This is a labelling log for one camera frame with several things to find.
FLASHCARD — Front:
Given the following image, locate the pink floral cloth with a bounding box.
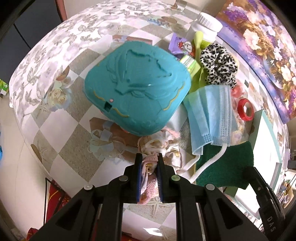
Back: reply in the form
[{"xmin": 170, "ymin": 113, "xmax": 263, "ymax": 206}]
[{"xmin": 138, "ymin": 127, "xmax": 200, "ymax": 205}]

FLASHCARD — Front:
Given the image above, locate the lime green microfiber cloth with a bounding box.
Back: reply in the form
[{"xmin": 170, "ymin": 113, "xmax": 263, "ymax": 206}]
[{"xmin": 179, "ymin": 31, "xmax": 211, "ymax": 93}]

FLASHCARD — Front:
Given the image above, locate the white teal-rimmed tray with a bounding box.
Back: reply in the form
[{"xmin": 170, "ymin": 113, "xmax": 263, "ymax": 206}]
[{"xmin": 225, "ymin": 110, "xmax": 282, "ymax": 219}]

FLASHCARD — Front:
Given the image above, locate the dark green sponge cloth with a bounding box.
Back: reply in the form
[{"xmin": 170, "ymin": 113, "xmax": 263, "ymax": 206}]
[{"xmin": 195, "ymin": 141, "xmax": 254, "ymax": 189}]

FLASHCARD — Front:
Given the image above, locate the checkered floral tablecloth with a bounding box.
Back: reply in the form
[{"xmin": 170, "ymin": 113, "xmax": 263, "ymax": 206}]
[{"xmin": 10, "ymin": 1, "xmax": 289, "ymax": 196}]

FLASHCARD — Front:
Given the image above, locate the blue surgical face mask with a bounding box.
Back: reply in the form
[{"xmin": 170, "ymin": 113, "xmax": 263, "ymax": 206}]
[{"xmin": 176, "ymin": 84, "xmax": 239, "ymax": 183}]

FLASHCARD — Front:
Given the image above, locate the teal embossed plastic box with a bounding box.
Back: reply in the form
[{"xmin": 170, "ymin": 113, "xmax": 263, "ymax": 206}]
[{"xmin": 84, "ymin": 41, "xmax": 191, "ymax": 136}]

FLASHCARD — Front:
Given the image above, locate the red tape roll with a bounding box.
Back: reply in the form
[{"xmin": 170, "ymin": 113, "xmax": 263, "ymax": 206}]
[{"xmin": 237, "ymin": 98, "xmax": 254, "ymax": 121}]

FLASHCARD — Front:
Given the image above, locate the leopard print scrunchie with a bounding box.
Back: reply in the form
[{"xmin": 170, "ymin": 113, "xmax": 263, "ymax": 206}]
[{"xmin": 200, "ymin": 43, "xmax": 238, "ymax": 89}]

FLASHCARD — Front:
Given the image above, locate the purple cartoon snack packet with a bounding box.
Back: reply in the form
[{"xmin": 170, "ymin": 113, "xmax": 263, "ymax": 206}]
[{"xmin": 168, "ymin": 33, "xmax": 196, "ymax": 58}]

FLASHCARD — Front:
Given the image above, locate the white supplement bottle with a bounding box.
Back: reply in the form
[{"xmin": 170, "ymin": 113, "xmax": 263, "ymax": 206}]
[{"xmin": 185, "ymin": 12, "xmax": 223, "ymax": 43}]

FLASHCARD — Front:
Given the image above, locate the floral painting canvas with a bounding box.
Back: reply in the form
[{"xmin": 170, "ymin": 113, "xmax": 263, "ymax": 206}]
[{"xmin": 217, "ymin": 1, "xmax": 295, "ymax": 123}]

